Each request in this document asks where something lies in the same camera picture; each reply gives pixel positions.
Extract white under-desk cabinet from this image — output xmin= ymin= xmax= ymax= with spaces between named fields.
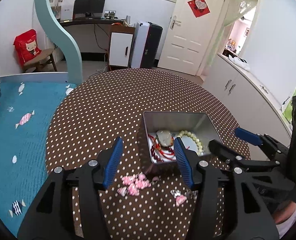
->
xmin=108 ymin=25 xmax=136 ymax=70

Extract black computer monitor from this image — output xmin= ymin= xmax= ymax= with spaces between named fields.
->
xmin=73 ymin=0 xmax=106 ymax=18

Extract blue candy print blanket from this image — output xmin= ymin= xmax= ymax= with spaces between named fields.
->
xmin=0 ymin=81 xmax=77 ymax=238

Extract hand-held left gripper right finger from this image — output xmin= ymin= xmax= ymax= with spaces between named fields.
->
xmin=173 ymin=137 xmax=280 ymax=240

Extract dark red bead bracelet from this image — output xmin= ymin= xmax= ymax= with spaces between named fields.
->
xmin=150 ymin=144 xmax=176 ymax=162

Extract white bag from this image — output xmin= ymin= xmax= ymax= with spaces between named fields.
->
xmin=228 ymin=56 xmax=251 ymax=72

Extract silver door handle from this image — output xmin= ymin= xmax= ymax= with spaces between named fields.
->
xmin=170 ymin=15 xmax=182 ymax=29

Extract white cupboard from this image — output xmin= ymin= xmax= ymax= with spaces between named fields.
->
xmin=202 ymin=52 xmax=292 ymax=155

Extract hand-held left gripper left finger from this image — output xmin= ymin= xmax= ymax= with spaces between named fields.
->
xmin=18 ymin=136 xmax=124 ymax=240

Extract teal curved bed frame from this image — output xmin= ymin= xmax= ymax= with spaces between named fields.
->
xmin=0 ymin=0 xmax=83 ymax=84

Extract wooden stool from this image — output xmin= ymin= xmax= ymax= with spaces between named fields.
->
xmin=23 ymin=49 xmax=58 ymax=73

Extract silver metal tin box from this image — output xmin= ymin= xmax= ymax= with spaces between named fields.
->
xmin=137 ymin=111 xmax=224 ymax=174

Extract white router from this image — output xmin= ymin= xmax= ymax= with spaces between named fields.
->
xmin=124 ymin=15 xmax=136 ymax=27

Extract pale jade pendant red cord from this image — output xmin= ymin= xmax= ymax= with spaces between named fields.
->
xmin=148 ymin=129 xmax=176 ymax=155

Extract dark curved desk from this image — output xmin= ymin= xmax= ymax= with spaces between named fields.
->
xmin=59 ymin=17 xmax=136 ymax=34

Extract cream bead bracelet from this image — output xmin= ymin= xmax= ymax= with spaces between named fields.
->
xmin=176 ymin=129 xmax=205 ymax=157

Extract pink charm bracelet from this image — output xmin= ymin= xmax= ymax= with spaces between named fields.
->
xmin=117 ymin=174 xmax=161 ymax=197

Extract silver pink charm chain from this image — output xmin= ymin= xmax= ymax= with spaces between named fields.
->
xmin=170 ymin=189 xmax=200 ymax=207

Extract person's right forearm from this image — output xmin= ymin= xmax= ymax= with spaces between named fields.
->
xmin=273 ymin=201 xmax=296 ymax=238

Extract row of small figurines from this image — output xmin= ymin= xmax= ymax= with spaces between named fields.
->
xmin=225 ymin=38 xmax=239 ymax=53

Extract white box on desk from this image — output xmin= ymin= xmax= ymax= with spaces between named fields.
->
xmin=59 ymin=5 xmax=74 ymax=22

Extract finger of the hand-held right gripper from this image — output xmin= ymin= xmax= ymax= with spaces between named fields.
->
xmin=209 ymin=139 xmax=281 ymax=173
xmin=234 ymin=127 xmax=291 ymax=161

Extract green paper sheet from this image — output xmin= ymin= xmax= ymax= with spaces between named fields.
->
xmin=282 ymin=86 xmax=296 ymax=123

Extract dark suitcase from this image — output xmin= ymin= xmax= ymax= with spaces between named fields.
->
xmin=140 ymin=22 xmax=163 ymax=69

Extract white tower appliance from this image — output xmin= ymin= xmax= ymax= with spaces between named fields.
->
xmin=129 ymin=21 xmax=151 ymax=69

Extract white panel door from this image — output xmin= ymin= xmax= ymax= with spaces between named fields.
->
xmin=158 ymin=0 xmax=227 ymax=77

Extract red cat print bag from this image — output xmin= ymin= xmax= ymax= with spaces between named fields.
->
xmin=13 ymin=29 xmax=42 ymax=67

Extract red door decoration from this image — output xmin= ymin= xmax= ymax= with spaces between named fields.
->
xmin=187 ymin=0 xmax=211 ymax=18

